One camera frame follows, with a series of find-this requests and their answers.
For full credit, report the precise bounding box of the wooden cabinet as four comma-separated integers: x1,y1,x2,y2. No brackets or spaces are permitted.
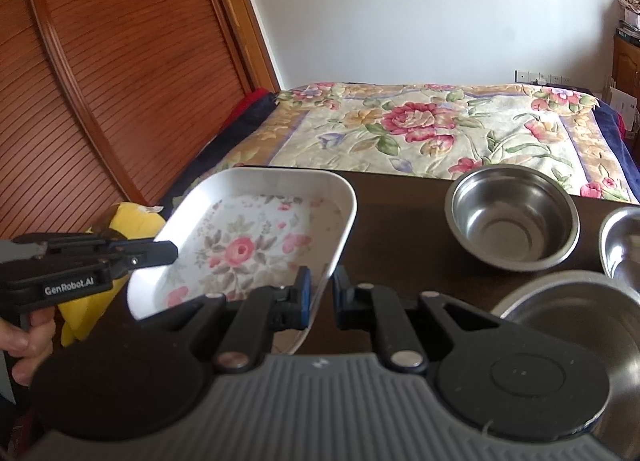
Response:
611,35,640,98

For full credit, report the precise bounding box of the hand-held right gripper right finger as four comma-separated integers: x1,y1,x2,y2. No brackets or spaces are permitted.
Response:
332,266,501,374

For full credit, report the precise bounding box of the white floral plate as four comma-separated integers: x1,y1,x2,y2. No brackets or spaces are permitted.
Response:
127,167,359,358

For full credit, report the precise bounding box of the stack of papers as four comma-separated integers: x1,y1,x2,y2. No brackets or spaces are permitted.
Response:
616,0,640,44

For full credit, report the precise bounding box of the wooden slatted wardrobe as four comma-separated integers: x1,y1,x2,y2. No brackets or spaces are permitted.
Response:
0,0,282,248

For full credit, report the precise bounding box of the red cloth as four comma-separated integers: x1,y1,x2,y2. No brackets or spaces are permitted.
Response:
220,88,279,142

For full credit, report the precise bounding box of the large steel bowl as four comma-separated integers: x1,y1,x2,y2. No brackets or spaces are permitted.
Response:
487,270,640,461

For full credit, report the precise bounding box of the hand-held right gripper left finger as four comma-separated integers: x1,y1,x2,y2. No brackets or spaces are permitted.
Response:
145,266,314,375

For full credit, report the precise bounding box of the dark blue bed cover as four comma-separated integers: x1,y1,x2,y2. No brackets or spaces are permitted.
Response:
160,85,640,222

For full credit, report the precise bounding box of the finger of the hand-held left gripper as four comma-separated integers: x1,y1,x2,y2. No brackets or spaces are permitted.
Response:
12,234,127,256
106,239,179,273

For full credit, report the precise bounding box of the person's left hand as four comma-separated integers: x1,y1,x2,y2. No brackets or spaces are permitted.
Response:
0,313,57,388

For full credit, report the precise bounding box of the white paper box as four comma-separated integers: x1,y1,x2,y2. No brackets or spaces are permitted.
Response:
607,86,640,132

